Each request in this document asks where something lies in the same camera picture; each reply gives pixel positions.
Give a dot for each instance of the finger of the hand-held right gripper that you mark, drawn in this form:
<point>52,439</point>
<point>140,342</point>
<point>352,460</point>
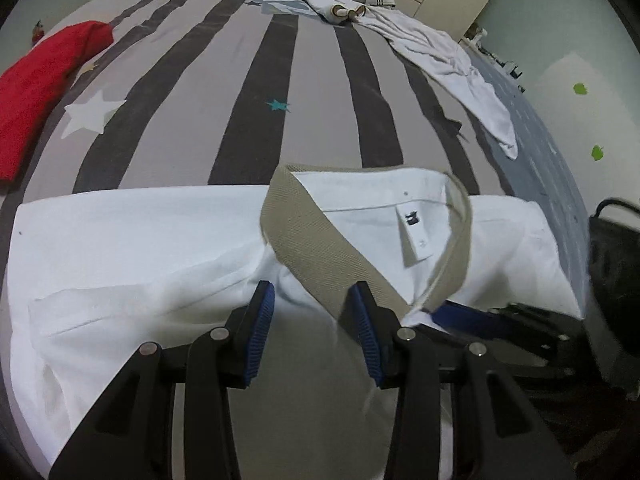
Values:
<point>460,317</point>

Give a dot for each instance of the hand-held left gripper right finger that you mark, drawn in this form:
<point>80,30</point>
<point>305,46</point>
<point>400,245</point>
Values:
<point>362,330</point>

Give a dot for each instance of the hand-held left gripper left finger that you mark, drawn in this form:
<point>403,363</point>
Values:
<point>260,325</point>

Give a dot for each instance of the white polo shirt beige collar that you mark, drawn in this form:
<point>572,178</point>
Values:
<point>150,240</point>

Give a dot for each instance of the black bag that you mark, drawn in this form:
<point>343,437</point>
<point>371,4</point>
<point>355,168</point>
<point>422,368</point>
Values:
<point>615,280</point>

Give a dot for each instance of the star striped bedsheet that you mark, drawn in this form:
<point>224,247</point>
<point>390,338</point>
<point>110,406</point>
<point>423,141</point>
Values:
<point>310,75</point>

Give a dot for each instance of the white long-sleeved garment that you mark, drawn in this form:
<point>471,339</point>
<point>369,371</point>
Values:
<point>430,40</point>

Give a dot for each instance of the red cloth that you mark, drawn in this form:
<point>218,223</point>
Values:
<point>35,90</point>

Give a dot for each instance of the white striped sock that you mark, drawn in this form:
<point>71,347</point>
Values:
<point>378,0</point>

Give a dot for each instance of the green wall sticker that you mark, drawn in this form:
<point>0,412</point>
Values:
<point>596,152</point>
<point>580,89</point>

